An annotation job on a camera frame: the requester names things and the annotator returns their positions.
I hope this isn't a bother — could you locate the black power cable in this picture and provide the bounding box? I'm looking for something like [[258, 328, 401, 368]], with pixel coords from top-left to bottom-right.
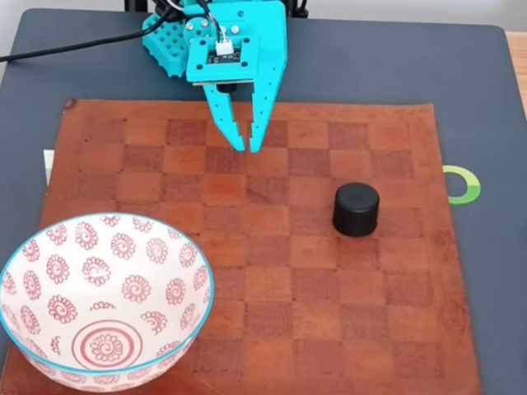
[[0, 6, 178, 63]]

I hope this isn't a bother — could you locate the teal square camera box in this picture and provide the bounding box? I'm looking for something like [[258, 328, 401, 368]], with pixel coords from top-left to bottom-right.
[[185, 35, 259, 94]]

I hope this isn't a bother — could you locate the black camera cable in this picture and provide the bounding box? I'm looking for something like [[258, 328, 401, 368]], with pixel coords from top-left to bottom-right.
[[191, 0, 236, 57]]

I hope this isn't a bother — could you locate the brown leather chessboard mat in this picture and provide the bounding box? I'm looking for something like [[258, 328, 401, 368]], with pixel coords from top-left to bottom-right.
[[2, 97, 483, 395]]

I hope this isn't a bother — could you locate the white bowl red flower print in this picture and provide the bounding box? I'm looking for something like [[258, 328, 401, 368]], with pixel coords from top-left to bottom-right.
[[0, 212, 215, 392]]

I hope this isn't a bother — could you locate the black cylinder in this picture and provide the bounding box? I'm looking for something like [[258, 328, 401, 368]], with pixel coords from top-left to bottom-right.
[[332, 182, 380, 239]]

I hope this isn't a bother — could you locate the green ring sticker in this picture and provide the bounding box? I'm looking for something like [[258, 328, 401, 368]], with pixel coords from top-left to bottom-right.
[[442, 165, 482, 206]]

